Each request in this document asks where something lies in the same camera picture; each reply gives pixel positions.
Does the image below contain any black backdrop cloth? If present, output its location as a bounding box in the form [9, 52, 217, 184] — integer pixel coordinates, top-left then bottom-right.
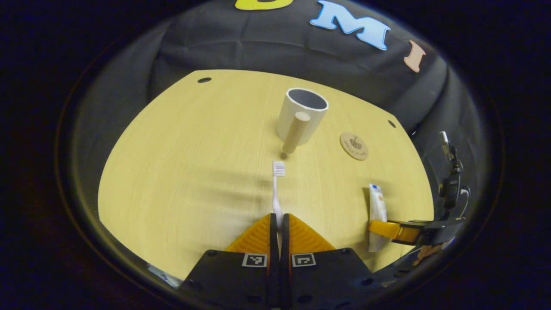
[73, 0, 487, 242]

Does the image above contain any white toothbrush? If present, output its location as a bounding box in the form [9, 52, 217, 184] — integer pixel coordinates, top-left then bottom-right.
[272, 161, 287, 254]

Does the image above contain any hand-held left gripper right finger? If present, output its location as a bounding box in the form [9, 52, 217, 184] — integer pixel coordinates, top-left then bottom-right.
[281, 213, 384, 310]

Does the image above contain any round wooden coaster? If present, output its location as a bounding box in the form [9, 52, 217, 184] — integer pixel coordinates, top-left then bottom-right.
[340, 132, 369, 161]

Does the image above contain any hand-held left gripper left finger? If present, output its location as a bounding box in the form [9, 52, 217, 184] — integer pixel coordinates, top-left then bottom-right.
[179, 213, 280, 310]

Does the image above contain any white cup with wooden handle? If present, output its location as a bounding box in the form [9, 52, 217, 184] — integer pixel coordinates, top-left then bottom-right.
[275, 88, 329, 155]

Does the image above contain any white toothpaste tube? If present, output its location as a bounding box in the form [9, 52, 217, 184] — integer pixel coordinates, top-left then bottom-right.
[368, 184, 388, 253]

